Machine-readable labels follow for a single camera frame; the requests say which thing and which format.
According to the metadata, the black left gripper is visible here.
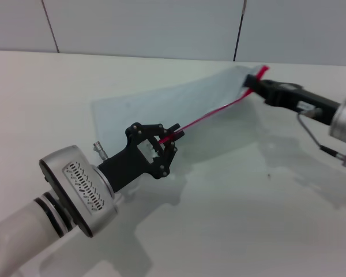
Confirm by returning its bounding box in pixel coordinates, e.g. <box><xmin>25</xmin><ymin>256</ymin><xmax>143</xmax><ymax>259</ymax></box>
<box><xmin>97</xmin><ymin>122</ymin><xmax>186</xmax><ymax>193</ymax></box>

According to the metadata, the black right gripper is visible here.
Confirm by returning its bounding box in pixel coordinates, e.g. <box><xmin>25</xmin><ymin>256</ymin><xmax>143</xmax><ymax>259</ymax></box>
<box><xmin>243</xmin><ymin>74</ymin><xmax>341</xmax><ymax>126</ymax></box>

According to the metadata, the clear document bag red zipper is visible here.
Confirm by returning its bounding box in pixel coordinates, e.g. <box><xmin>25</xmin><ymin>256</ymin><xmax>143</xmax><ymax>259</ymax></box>
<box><xmin>91</xmin><ymin>65</ymin><xmax>270</xmax><ymax>154</ymax></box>

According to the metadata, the thin black vertical rod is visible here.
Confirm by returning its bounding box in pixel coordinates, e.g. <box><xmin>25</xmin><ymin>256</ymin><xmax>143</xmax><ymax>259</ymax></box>
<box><xmin>232</xmin><ymin>0</ymin><xmax>247</xmax><ymax>62</ymax></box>

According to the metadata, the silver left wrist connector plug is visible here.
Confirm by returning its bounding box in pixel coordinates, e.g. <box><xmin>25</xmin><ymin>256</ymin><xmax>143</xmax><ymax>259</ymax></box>
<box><xmin>92</xmin><ymin>141</ymin><xmax>109</xmax><ymax>161</ymax></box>

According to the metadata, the thin grey wrist cable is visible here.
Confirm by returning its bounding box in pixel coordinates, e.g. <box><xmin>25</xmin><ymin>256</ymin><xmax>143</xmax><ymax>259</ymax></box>
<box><xmin>296</xmin><ymin>110</ymin><xmax>340</xmax><ymax>157</ymax></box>

